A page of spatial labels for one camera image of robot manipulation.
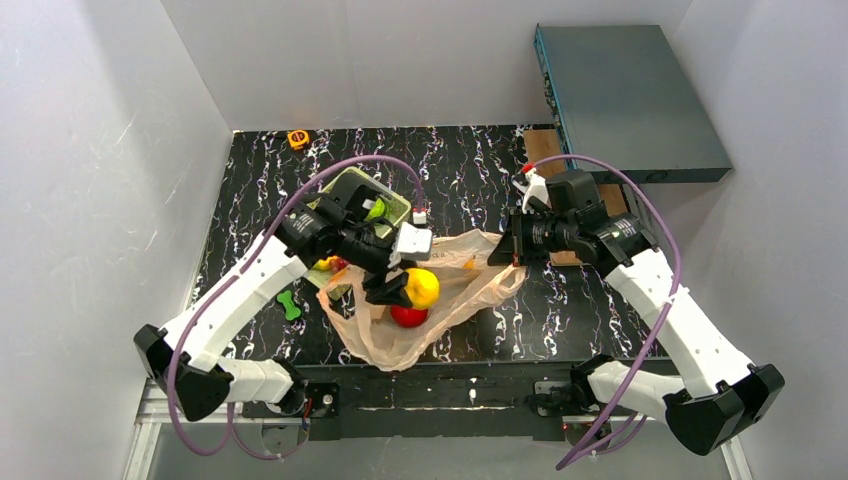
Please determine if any red fake apple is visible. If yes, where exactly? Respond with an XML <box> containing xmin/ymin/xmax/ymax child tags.
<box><xmin>390</xmin><ymin>305</ymin><xmax>429</xmax><ymax>329</ymax></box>

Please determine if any pale green plastic basket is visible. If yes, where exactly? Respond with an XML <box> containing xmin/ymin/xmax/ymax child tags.
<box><xmin>305</xmin><ymin>166</ymin><xmax>412</xmax><ymax>289</ymax></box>

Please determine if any yellow fake lemon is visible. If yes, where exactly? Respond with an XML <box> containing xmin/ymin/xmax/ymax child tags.
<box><xmin>403</xmin><ymin>267</ymin><xmax>440</xmax><ymax>310</ymax></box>

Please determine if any translucent peach plastic bag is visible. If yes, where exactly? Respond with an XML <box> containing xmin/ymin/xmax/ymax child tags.
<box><xmin>316</xmin><ymin>230</ymin><xmax>527</xmax><ymax>371</ymax></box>

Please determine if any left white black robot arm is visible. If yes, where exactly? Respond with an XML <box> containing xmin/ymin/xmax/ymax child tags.
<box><xmin>133</xmin><ymin>170</ymin><xmax>432</xmax><ymax>421</ymax></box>

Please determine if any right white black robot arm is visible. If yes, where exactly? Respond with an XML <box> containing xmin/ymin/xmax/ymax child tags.
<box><xmin>488</xmin><ymin>166</ymin><xmax>785</xmax><ymax>456</ymax></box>

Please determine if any green fake lime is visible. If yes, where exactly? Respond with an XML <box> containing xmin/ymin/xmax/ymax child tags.
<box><xmin>363</xmin><ymin>197</ymin><xmax>388</xmax><ymax>222</ymax></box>

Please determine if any green bone-shaped toy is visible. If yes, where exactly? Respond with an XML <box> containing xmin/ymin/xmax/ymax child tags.
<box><xmin>275</xmin><ymin>290</ymin><xmax>302</xmax><ymax>322</ymax></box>

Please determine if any brown wooden board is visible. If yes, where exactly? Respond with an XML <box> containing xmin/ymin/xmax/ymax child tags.
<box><xmin>521</xmin><ymin>129</ymin><xmax>629</xmax><ymax>268</ymax></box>

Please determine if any orange tape measure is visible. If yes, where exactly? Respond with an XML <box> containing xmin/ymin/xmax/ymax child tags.
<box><xmin>286</xmin><ymin>130</ymin><xmax>311</xmax><ymax>151</ymax></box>

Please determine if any grey metal box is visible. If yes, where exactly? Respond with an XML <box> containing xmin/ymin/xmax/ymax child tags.
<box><xmin>533</xmin><ymin>25</ymin><xmax>732</xmax><ymax>184</ymax></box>

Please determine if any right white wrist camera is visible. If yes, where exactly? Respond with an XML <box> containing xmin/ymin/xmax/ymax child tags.
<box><xmin>512</xmin><ymin>164</ymin><xmax>549</xmax><ymax>214</ymax></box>

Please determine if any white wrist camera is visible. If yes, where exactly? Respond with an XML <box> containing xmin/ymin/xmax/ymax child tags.
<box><xmin>389</xmin><ymin>209</ymin><xmax>434</xmax><ymax>267</ymax></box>
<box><xmin>512</xmin><ymin>164</ymin><xmax>549</xmax><ymax>214</ymax></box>

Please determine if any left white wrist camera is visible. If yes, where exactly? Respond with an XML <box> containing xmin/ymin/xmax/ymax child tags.
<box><xmin>389</xmin><ymin>209</ymin><xmax>434</xmax><ymax>267</ymax></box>

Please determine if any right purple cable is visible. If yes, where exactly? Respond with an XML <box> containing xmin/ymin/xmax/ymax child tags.
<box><xmin>529</xmin><ymin>154</ymin><xmax>684</xmax><ymax>472</ymax></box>

